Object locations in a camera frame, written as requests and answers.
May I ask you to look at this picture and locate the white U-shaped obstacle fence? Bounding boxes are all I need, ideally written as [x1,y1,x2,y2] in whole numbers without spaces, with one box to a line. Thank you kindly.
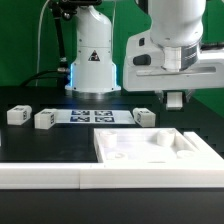
[0,132,224,189]

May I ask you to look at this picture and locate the white sheet with tags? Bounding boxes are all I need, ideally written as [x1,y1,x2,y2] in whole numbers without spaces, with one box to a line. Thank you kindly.
[56,109,135,124]

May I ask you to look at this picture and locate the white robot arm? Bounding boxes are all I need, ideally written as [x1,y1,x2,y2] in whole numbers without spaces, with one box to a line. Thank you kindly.
[67,0,224,98]

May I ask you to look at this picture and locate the white cable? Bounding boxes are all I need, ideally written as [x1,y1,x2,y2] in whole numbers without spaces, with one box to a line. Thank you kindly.
[35,0,51,87]

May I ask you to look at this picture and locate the white square table top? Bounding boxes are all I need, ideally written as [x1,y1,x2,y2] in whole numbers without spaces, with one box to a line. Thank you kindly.
[94,128,211,163]

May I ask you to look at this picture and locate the black cable bundle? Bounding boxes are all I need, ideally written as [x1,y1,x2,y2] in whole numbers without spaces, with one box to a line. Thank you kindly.
[20,69,68,88]

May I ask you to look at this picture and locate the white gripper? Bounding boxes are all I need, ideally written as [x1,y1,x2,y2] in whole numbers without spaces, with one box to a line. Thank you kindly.
[123,31,224,92]

